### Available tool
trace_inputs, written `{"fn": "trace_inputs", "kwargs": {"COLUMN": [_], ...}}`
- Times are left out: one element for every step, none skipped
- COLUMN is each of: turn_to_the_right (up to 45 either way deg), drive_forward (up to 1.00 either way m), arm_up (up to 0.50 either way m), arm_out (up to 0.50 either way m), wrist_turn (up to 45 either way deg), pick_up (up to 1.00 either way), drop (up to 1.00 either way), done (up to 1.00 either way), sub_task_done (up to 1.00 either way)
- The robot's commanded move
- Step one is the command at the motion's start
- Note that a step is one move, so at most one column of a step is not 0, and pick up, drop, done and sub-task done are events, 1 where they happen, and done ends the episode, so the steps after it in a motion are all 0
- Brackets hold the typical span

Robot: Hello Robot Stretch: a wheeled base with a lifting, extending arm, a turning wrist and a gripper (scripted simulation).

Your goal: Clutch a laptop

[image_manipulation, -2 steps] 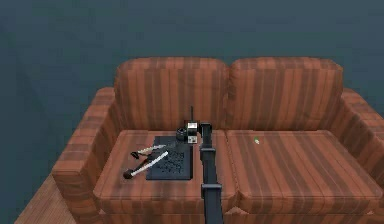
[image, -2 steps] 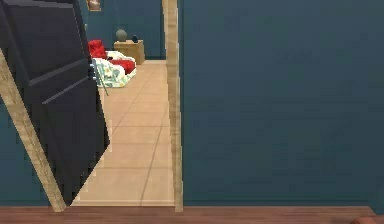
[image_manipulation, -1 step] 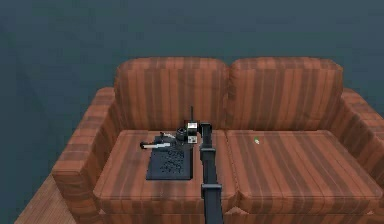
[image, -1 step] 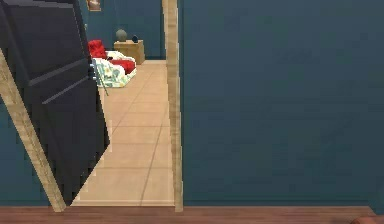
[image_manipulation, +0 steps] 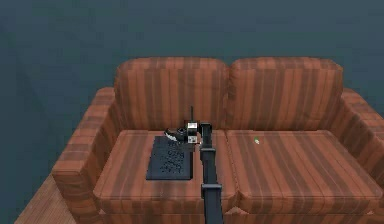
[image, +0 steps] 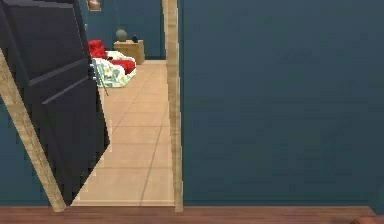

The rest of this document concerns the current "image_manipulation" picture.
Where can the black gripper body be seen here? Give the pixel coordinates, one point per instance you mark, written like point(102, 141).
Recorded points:
point(176, 134)

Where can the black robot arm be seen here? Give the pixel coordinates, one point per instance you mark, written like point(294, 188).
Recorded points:
point(210, 173)

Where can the dark grey laptop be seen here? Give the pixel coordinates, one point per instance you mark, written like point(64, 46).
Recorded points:
point(170, 160)

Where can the small white green object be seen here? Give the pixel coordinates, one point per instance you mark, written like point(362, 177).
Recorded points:
point(257, 141)

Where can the brown striped sofa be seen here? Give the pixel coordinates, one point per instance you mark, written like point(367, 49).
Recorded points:
point(266, 133)

